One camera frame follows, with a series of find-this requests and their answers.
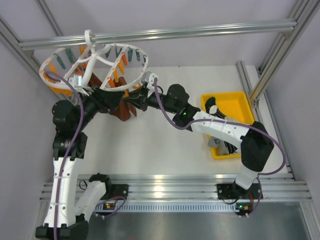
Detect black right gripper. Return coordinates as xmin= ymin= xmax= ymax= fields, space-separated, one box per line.
xmin=123 ymin=85 xmax=179 ymax=115

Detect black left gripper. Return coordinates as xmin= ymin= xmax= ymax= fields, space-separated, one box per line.
xmin=74 ymin=85 xmax=125 ymax=131

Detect white round clip hanger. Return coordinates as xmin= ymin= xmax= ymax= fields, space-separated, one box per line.
xmin=39 ymin=43 xmax=149 ymax=94

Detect grey sock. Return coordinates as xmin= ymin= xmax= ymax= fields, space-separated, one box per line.
xmin=207 ymin=136 xmax=221 ymax=149

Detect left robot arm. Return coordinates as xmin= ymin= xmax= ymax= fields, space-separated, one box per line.
xmin=35 ymin=87 xmax=128 ymax=240

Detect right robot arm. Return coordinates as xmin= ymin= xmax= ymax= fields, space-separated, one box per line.
xmin=124 ymin=84 xmax=274 ymax=199

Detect yellow plastic tray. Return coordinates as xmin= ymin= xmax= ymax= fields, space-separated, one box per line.
xmin=200 ymin=91 xmax=255 ymax=160

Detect aluminium top crossbar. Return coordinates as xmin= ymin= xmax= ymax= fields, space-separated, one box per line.
xmin=18 ymin=18 xmax=297 ymax=51

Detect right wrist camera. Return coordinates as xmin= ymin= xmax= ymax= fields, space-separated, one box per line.
xmin=141 ymin=71 xmax=158 ymax=86

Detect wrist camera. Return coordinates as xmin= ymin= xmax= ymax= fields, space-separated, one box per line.
xmin=68 ymin=74 xmax=83 ymax=88
xmin=141 ymin=71 xmax=158 ymax=86

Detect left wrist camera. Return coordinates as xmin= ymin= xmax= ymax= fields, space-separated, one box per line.
xmin=68 ymin=74 xmax=83 ymax=88

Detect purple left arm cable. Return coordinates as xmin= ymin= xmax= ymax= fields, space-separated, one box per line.
xmin=44 ymin=71 xmax=83 ymax=240

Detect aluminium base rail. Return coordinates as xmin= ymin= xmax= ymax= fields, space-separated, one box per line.
xmin=39 ymin=173 xmax=312 ymax=201

